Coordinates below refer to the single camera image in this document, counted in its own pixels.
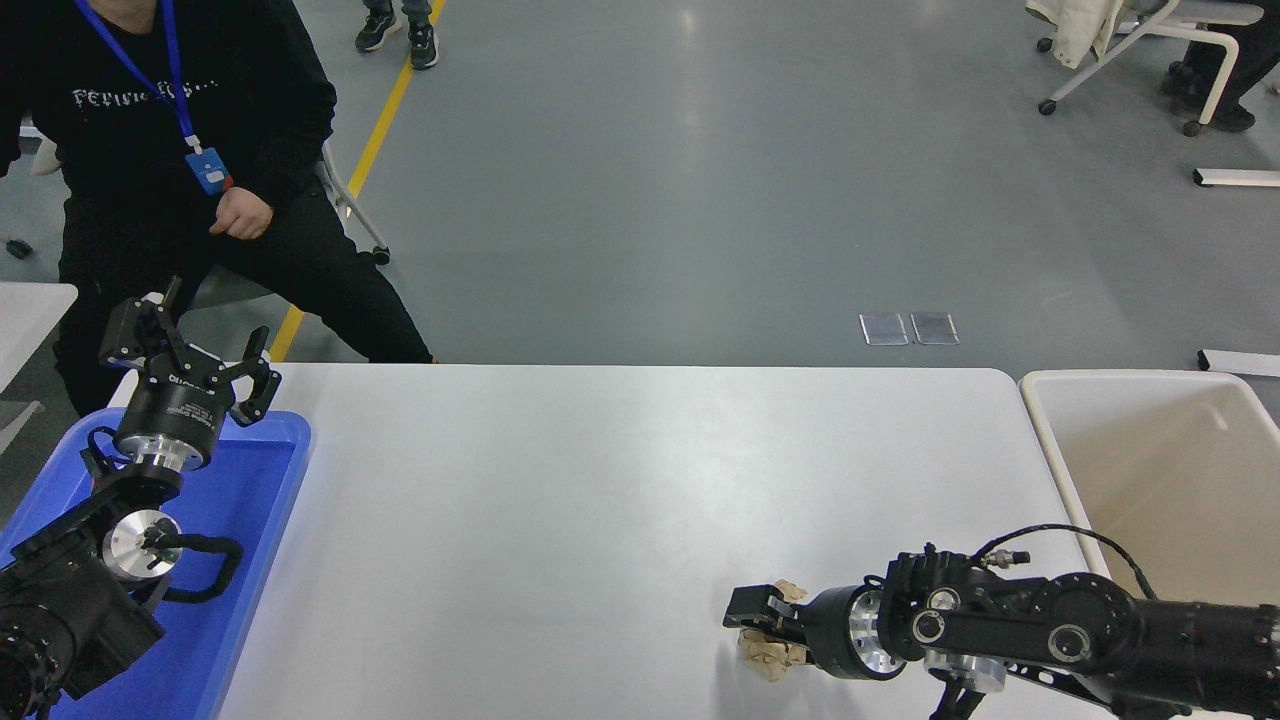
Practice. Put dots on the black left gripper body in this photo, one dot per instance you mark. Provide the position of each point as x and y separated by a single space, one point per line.
180 415

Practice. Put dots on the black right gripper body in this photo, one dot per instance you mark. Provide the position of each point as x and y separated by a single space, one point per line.
828 635

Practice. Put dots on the tan paper ball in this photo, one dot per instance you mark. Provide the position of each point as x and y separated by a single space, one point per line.
763 657

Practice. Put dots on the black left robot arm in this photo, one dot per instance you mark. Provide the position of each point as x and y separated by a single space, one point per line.
60 605

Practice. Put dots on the person's left hand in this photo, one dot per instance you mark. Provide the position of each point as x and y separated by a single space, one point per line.
240 215

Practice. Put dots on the white side table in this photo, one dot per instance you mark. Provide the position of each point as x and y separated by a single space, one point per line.
30 320

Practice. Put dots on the blue plastic tray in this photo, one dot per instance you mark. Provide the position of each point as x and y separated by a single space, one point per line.
250 520

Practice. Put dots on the grey white office chair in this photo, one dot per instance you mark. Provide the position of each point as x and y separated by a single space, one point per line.
382 256

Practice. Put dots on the person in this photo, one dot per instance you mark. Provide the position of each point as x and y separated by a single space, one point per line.
423 45
100 150
1250 50

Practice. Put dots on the metal floor plate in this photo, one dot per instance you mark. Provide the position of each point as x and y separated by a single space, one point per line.
934 328
884 329

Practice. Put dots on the large pale plastic bin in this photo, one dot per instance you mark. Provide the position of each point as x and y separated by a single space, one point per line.
1180 470

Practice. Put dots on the white floor bar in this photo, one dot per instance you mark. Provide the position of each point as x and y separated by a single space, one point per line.
1240 178
1240 361

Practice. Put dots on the cream jacket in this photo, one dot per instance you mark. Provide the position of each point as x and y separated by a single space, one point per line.
1083 28

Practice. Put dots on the white frame wheeled chair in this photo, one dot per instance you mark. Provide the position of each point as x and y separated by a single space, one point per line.
1225 12

